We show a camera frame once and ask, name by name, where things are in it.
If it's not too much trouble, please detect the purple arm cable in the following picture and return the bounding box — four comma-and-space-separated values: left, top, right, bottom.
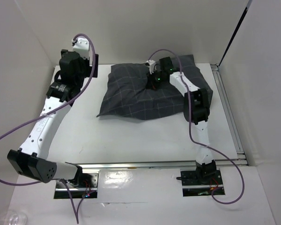
148, 48, 245, 204
0, 33, 97, 224

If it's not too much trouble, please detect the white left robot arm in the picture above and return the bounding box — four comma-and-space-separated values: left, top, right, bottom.
7, 50, 99, 187

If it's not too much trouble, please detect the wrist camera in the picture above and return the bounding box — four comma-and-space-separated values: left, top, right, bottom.
72, 37, 90, 60
145, 60, 156, 74

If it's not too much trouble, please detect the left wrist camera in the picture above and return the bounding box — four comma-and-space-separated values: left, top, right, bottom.
72, 37, 90, 60

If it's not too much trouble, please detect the dark grey checked pillowcase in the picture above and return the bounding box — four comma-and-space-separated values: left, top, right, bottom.
96, 54, 213, 121

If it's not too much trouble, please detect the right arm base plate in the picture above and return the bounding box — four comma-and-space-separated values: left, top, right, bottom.
176, 170, 225, 197

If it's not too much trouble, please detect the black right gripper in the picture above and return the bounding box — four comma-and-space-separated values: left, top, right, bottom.
146, 69, 164, 90

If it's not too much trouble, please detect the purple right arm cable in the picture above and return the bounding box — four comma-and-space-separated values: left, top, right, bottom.
148, 48, 245, 204

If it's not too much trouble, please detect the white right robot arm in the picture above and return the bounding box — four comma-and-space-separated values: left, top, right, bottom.
145, 57, 217, 184

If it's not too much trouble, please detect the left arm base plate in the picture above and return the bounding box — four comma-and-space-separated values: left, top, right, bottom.
53, 171, 99, 199

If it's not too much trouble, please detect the aluminium rail frame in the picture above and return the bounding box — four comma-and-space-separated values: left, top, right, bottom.
27, 63, 249, 170

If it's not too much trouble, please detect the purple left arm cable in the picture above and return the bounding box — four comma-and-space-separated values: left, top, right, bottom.
0, 33, 97, 224

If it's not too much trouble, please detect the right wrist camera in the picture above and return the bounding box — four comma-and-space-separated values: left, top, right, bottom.
145, 60, 156, 74

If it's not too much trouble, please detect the clear plastic object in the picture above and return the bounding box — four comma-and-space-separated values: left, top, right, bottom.
0, 210, 28, 225

